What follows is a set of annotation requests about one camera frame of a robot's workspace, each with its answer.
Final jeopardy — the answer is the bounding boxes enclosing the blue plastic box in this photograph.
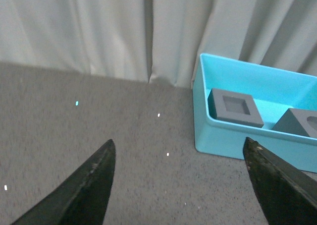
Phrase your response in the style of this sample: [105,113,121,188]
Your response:
[193,54,317,172]

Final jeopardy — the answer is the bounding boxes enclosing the gray block with round hole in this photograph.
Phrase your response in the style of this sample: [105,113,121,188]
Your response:
[272,108,317,138]

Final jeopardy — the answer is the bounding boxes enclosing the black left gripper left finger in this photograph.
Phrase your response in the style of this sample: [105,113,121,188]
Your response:
[14,139,116,225]

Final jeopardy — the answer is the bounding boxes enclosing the white curtain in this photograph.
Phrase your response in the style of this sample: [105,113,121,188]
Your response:
[0,0,317,87]

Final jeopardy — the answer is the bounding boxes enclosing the gray block with square hole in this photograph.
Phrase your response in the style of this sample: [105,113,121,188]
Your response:
[208,88,264,128]

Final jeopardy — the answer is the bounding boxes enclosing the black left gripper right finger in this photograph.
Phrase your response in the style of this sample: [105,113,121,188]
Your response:
[243,137,317,225]

